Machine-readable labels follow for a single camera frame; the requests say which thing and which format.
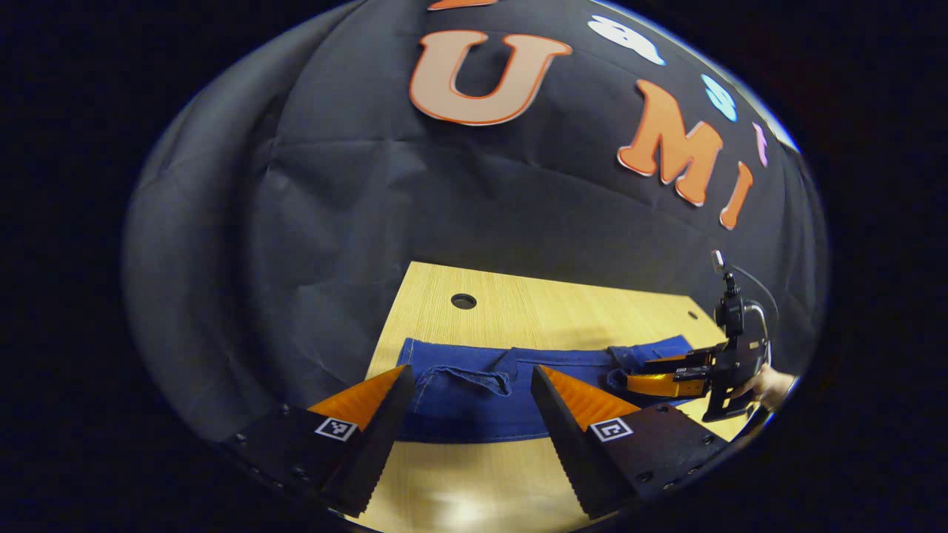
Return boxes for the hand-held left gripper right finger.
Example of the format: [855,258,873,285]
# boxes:
[530,364,730,519]

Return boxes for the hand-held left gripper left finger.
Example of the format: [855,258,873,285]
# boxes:
[222,364,415,517]

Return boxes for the blue jeans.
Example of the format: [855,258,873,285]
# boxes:
[396,335,697,443]

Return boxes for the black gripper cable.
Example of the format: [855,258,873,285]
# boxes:
[730,263,780,326]

